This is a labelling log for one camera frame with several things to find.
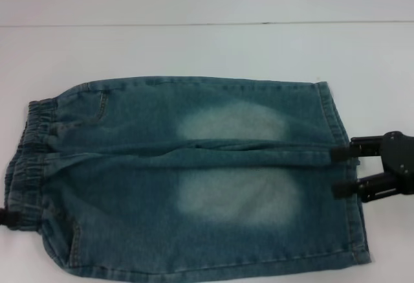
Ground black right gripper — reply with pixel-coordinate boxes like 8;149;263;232
330;130;414;203

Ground blue denim shorts basketball print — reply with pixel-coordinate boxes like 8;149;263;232
5;75;371;283

